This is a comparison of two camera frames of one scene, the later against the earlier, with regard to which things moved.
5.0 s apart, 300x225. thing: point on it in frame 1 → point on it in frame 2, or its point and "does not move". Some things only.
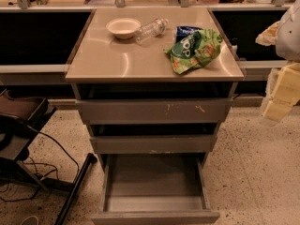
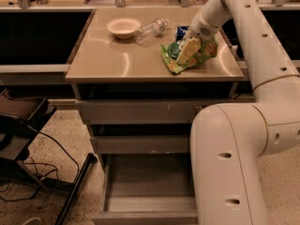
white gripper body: x=289 y=37 → x=200 y=29
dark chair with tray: x=20 y=119 does not move
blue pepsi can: x=183 y=32 does not move
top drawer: x=155 y=111 does not move
